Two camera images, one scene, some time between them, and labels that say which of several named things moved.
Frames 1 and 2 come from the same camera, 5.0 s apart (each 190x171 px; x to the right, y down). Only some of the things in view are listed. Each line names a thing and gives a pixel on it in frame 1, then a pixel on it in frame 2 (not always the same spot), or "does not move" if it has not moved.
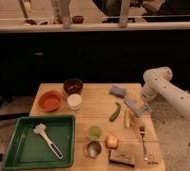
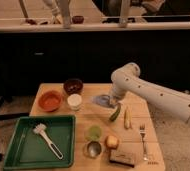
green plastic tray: x=29 y=150 does not move
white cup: x=74 y=101 does not move
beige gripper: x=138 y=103 -> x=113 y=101
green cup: x=95 y=132 does not move
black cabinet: x=20 y=61 does not move
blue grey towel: x=139 y=106 -> x=102 y=100
